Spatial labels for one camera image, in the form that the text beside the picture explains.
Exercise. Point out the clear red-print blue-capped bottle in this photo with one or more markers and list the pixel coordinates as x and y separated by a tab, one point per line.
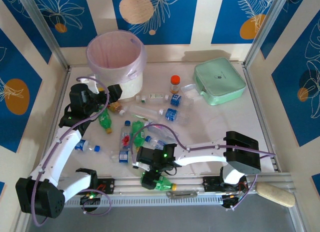
125	137

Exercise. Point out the crushed blue label bottle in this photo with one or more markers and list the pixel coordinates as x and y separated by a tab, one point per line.
123	156

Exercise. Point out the small clear green-banded bottle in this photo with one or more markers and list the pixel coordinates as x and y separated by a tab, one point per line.
156	96

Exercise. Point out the aluminium table edge rail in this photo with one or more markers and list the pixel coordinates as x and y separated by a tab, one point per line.
253	87
61	92

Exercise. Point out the beige foam roller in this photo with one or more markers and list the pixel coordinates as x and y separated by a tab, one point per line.
275	194

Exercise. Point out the orange-capped pill bottle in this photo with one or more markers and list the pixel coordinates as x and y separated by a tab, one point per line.
175	84

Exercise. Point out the wide aluminium extrusion rail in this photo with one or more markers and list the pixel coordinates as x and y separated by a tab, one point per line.
125	185

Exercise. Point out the clear pink label bottle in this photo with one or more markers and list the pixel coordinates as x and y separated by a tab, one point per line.
160	130

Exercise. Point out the mint green zip pouch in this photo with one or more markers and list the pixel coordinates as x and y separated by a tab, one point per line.
220	79

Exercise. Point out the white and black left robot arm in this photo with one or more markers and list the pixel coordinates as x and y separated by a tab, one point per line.
65	152

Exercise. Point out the green Sprite plastic bottle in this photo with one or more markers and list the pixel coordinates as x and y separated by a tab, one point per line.
137	134
105	119
166	184

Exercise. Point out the white trash bin pink liner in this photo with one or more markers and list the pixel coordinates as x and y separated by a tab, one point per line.
112	52

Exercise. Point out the blue-capped blue label bottle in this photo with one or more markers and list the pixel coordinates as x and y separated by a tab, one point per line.
81	146

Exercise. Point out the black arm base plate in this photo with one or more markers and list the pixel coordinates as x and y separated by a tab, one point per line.
210	184
107	185

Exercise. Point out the aluminium frame post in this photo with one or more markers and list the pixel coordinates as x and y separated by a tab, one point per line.
46	30
264	30

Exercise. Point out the white-capped blue label bottle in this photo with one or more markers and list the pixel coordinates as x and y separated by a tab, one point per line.
176	99
172	114

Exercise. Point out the frosted clear plastic bottle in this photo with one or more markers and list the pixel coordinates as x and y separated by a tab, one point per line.
143	112

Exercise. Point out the metal latch plate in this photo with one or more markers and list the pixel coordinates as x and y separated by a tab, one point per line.
182	194

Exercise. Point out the small controller circuit board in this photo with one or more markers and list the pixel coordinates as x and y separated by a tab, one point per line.
232	198
90	196

